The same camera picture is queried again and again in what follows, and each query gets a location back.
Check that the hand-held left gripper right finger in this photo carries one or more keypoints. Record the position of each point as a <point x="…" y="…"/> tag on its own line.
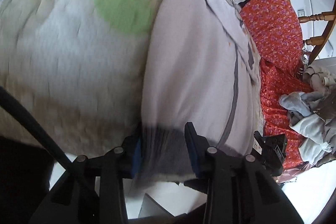
<point x="194" y="161"/>

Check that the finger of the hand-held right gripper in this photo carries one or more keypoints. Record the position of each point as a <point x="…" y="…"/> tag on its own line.
<point x="258" y="138"/>

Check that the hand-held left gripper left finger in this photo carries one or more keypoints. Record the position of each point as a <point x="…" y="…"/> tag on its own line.
<point x="136" y="158"/>

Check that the light lilac garment grey trim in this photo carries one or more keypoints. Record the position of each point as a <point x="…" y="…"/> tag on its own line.
<point x="191" y="64"/>

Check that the light grey crumpled garment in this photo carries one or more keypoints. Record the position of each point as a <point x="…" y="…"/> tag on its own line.
<point x="307" y="124"/>

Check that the beige crumpled garment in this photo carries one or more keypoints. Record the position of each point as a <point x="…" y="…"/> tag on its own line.
<point x="319" y="77"/>

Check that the red floral cloth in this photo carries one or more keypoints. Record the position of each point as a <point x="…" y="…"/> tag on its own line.
<point x="275" y="37"/>

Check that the wooden headboard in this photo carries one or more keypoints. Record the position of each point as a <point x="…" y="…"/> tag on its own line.
<point x="312" y="16"/>

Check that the white quilt with green patch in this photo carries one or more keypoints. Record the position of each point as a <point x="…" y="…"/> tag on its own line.
<point x="71" y="37"/>

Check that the white wall outlet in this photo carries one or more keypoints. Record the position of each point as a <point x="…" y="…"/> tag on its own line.
<point x="301" y="13"/>

